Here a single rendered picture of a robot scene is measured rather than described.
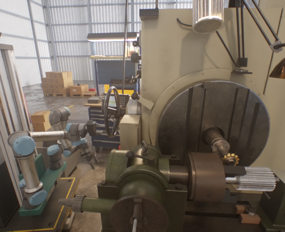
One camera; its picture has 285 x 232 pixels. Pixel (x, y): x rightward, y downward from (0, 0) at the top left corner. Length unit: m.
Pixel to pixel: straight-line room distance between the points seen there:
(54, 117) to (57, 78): 7.07
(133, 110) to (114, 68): 2.13
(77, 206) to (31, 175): 0.79
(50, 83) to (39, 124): 4.62
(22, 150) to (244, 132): 1.29
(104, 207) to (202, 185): 0.34
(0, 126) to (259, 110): 1.66
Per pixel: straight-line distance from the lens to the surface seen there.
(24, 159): 1.34
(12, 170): 1.73
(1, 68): 1.69
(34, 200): 1.48
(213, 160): 0.68
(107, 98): 1.07
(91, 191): 2.49
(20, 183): 1.60
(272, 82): 1.08
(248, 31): 1.00
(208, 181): 0.66
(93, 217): 2.20
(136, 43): 1.03
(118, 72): 3.13
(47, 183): 1.89
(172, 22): 0.91
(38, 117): 4.65
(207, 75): 0.91
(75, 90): 8.46
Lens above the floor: 1.65
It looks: 19 degrees down
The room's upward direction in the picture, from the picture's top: straight up
